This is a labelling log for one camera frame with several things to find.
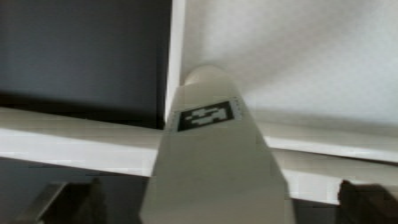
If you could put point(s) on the white desk top tray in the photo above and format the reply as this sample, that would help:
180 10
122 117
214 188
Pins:
308 52

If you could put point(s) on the white front fence bar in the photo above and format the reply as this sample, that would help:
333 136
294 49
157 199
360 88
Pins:
324 155

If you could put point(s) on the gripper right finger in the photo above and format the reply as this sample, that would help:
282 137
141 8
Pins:
369 204

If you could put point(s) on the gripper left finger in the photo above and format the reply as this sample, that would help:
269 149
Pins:
68 204

